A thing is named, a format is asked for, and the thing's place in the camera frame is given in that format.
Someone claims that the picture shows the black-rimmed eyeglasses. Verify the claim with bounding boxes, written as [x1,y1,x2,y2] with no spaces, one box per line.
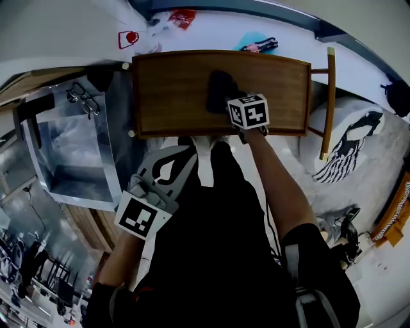
[66,82,100,120]

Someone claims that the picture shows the person's right forearm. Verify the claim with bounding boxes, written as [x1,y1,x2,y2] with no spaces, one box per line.
[243,127,318,241]

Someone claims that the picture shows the teal plastic bag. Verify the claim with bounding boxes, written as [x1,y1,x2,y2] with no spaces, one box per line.
[233,31,278,52]

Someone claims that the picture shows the person's black clothed body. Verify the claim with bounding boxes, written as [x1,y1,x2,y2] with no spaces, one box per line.
[86,140,361,328]

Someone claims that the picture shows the red snack packet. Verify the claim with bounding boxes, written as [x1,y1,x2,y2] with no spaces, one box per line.
[168,8,197,31]

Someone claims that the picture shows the person's left forearm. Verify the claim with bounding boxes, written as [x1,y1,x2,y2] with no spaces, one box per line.
[99,230,148,292]

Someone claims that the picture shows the black backpack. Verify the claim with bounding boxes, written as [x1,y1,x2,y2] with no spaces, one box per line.
[380,79,410,118]

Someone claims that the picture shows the black grey sneaker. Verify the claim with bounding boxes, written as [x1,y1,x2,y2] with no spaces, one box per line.
[339,207,361,262]

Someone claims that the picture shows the dark cola bottle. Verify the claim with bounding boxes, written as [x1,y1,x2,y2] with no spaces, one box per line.
[240,37,279,52]

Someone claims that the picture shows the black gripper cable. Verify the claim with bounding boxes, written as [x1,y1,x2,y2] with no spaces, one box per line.
[265,201,283,263]

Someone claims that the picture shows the black angled stand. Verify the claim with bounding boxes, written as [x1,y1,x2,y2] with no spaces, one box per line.
[14,92,55,150]

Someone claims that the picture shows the black white striped bag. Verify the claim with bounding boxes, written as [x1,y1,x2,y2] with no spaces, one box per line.
[312,110,385,183]

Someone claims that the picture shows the white bottle red cap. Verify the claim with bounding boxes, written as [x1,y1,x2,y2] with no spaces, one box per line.
[117,30,163,54]

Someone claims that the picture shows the grey shoulder strap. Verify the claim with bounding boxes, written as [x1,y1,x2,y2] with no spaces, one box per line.
[283,245,340,328]
[108,284,129,328]

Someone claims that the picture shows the orange wooden crate with rope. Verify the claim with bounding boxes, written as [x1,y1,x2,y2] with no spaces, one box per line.
[370,171,410,247]

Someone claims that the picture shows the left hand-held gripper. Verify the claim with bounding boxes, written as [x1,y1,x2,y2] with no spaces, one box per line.
[114,145,198,241]

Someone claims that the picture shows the dark blue cloth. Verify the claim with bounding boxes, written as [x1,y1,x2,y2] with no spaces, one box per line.
[204,69,248,115]

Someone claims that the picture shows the large cardboard sheet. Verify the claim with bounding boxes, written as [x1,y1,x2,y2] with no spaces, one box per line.
[0,65,129,97]

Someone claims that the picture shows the black metal rack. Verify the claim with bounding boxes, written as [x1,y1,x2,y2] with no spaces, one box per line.
[44,256,76,305]

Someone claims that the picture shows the black floor cable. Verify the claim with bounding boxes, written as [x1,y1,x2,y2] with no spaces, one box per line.
[22,186,47,233]

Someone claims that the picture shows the white bean bag seat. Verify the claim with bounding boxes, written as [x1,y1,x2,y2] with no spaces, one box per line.
[297,95,385,183]

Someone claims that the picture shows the wooden shelf rack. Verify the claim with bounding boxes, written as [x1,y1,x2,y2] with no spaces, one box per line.
[131,47,336,161]

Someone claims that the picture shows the slatted wooden board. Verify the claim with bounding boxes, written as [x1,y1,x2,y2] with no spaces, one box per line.
[63,203,119,254]

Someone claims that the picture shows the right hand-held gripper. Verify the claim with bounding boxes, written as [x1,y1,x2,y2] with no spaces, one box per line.
[226,93,270,145]

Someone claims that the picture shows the clear plastic storage box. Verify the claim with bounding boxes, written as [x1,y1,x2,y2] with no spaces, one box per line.
[12,69,135,212]

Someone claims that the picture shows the dark window frame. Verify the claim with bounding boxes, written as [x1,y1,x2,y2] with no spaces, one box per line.
[127,0,404,84]

